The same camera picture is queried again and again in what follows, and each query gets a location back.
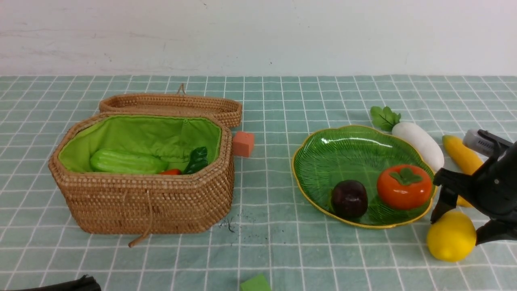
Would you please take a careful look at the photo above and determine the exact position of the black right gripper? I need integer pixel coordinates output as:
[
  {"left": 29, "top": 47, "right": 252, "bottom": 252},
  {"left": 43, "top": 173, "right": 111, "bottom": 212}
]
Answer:
[{"left": 430, "top": 143, "right": 517, "bottom": 246}]

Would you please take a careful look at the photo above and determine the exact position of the yellow toy lemon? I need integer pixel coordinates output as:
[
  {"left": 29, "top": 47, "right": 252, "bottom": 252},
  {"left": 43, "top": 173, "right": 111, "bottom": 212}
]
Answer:
[{"left": 426, "top": 211, "right": 477, "bottom": 263}]

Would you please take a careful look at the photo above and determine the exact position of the yellow toy banana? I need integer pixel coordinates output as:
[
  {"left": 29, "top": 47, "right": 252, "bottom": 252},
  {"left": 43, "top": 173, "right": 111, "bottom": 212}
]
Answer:
[{"left": 442, "top": 135, "right": 483, "bottom": 189}]

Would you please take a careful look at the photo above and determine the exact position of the orange toy persimmon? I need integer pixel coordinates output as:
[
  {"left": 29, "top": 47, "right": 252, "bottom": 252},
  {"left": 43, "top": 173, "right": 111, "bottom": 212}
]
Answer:
[{"left": 376, "top": 164, "right": 433, "bottom": 211}]

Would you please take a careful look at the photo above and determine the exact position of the white toy radish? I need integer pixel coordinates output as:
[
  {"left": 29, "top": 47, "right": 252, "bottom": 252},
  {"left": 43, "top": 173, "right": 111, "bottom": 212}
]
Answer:
[{"left": 370, "top": 106, "right": 445, "bottom": 173}]

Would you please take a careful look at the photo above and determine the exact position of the purple toy mangosteen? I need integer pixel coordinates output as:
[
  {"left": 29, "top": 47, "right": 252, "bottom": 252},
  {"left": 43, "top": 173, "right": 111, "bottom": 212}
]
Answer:
[{"left": 330, "top": 180, "right": 369, "bottom": 219}]

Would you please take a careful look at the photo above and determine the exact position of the red orange toy carrot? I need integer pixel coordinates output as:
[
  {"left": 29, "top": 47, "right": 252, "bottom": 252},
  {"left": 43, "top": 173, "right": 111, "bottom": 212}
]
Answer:
[{"left": 160, "top": 146, "right": 209, "bottom": 175}]

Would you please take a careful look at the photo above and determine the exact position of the green toy bitter gourd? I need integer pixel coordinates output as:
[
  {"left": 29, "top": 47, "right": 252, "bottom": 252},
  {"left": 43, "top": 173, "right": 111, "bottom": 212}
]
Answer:
[{"left": 89, "top": 149, "right": 169, "bottom": 175}]

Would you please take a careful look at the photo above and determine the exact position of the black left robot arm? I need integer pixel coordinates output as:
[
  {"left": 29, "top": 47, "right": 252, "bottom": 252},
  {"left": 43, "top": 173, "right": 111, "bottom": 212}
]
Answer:
[{"left": 15, "top": 275, "right": 102, "bottom": 291}]

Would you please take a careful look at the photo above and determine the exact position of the green leaf-shaped glass plate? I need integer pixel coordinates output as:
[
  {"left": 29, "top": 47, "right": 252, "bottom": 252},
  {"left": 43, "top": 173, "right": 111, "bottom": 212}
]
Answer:
[{"left": 291, "top": 125, "right": 437, "bottom": 230}]

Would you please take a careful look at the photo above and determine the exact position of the green checkered tablecloth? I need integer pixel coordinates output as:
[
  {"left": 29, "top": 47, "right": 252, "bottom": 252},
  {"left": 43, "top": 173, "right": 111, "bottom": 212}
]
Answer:
[{"left": 0, "top": 75, "right": 516, "bottom": 291}]

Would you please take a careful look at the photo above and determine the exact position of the green foam cube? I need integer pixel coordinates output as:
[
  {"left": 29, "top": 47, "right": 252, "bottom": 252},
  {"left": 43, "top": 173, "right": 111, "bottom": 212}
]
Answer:
[{"left": 240, "top": 273, "right": 272, "bottom": 291}]

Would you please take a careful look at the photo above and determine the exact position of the orange foam cube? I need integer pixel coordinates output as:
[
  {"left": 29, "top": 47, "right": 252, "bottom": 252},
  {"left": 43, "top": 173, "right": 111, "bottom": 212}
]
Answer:
[{"left": 232, "top": 131, "right": 255, "bottom": 157}]

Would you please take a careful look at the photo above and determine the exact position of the woven wicker basket lid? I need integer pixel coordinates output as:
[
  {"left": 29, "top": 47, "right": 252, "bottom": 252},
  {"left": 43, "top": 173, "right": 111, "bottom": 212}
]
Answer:
[{"left": 99, "top": 84, "right": 242, "bottom": 128}]

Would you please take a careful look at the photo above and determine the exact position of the woven wicker basket green lining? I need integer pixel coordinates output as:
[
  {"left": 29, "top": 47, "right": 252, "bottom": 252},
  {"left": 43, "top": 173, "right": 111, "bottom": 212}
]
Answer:
[{"left": 48, "top": 111, "right": 235, "bottom": 236}]

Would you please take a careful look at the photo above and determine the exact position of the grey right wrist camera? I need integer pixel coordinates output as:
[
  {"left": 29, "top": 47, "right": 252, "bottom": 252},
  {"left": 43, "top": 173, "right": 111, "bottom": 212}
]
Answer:
[{"left": 463, "top": 129, "right": 513, "bottom": 157}]

